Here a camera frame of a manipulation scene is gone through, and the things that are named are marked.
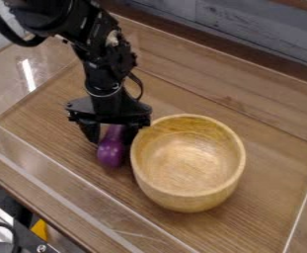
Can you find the brown wooden bowl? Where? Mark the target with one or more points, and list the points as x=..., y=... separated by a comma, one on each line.
x=188, y=160

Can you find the yellow tag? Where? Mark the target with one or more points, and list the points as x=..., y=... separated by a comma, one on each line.
x=40, y=229

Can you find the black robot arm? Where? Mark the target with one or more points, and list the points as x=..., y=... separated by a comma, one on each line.
x=81, y=23

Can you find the purple toy eggplant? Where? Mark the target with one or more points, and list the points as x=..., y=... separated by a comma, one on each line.
x=111, y=146

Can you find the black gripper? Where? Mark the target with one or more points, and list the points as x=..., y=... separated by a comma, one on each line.
x=116, y=109

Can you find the clear acrylic tray wall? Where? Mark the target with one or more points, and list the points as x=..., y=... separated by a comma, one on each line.
x=40, y=172

